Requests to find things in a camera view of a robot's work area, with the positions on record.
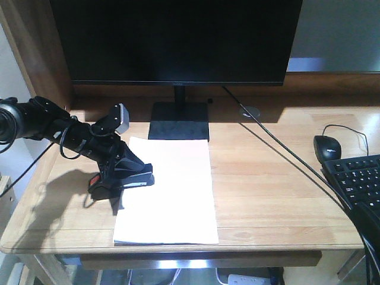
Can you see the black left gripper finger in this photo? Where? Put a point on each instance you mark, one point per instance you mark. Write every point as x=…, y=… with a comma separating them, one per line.
x=126, y=160
x=107, y=175

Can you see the black computer mouse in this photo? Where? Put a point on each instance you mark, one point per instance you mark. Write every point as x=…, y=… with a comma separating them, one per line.
x=326, y=148

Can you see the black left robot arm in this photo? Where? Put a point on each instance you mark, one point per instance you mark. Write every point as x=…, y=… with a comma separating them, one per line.
x=40, y=118

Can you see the grey cable grommet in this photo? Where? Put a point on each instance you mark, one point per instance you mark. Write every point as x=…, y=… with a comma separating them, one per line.
x=250, y=111

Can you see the white paper sheet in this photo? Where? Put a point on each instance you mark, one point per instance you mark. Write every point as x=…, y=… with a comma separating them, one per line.
x=179, y=207

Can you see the black keyboard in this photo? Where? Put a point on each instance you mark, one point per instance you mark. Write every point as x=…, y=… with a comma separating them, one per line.
x=356, y=179

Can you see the black stapler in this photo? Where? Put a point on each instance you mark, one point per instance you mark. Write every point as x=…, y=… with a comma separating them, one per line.
x=133, y=181

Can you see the black computer monitor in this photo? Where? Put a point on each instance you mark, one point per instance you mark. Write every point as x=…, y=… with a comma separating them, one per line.
x=177, y=43

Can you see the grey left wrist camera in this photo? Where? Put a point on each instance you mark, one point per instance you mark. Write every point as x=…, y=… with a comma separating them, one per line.
x=119, y=118

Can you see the black monitor stand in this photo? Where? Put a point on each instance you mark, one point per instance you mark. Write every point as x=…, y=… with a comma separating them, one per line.
x=179, y=119

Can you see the wooden desk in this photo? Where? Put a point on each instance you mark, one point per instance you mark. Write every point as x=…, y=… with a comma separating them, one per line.
x=270, y=209

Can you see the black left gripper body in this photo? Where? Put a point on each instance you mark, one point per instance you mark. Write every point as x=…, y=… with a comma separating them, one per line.
x=99, y=141

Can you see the white power strip under desk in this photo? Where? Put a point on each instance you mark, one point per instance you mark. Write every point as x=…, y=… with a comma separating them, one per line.
x=236, y=279

